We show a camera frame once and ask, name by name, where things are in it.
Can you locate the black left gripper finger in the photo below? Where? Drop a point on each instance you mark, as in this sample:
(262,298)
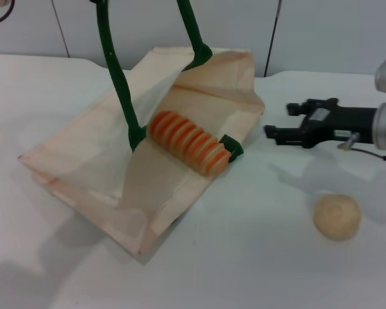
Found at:
(98,1)

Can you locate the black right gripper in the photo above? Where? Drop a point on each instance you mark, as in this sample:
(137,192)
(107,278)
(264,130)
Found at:
(341,124)

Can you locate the round pale egg yolk pastry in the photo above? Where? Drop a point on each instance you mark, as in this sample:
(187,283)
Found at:
(337,217)

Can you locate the orange striped bread loaf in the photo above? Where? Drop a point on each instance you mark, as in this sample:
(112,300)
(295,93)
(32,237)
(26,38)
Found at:
(189,145)

